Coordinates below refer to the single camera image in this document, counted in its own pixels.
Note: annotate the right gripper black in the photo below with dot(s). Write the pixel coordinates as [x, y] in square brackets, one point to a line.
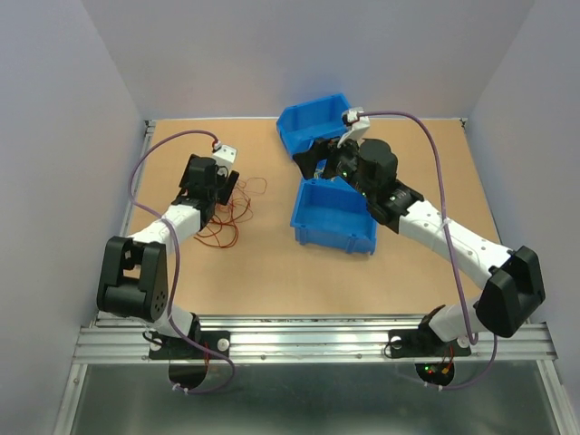
[322, 149]

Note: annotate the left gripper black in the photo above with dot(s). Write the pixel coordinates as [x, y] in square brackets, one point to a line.
[226, 186]

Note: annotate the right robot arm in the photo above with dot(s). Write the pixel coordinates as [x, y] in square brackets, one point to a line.
[510, 280]

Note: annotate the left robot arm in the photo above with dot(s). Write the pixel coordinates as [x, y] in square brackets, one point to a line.
[134, 270]

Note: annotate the blue bin rear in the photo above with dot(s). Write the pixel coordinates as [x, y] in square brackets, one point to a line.
[299, 125]

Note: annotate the blue bin double front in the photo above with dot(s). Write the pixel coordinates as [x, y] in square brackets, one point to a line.
[330, 213]

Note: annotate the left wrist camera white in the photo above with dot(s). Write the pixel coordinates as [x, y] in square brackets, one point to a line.
[224, 155]

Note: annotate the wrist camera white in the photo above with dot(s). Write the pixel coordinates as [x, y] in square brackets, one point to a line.
[356, 124]
[224, 155]

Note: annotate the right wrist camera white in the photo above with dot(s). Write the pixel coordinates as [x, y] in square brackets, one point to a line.
[356, 124]

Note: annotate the aluminium rail frame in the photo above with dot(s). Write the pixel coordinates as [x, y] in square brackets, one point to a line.
[310, 330]

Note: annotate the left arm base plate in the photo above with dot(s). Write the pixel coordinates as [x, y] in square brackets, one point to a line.
[189, 368]

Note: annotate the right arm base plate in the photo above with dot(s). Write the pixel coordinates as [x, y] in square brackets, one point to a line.
[435, 360]

